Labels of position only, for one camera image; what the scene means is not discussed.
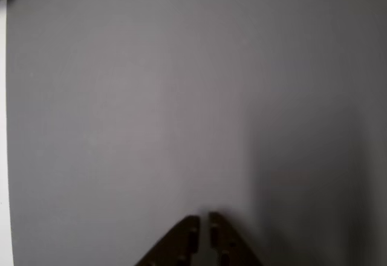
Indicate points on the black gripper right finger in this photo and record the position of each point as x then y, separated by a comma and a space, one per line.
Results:
229, 248

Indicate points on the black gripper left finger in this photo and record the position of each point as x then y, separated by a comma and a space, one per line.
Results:
178, 245

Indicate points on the grey desk mat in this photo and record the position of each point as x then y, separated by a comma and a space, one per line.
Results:
181, 96

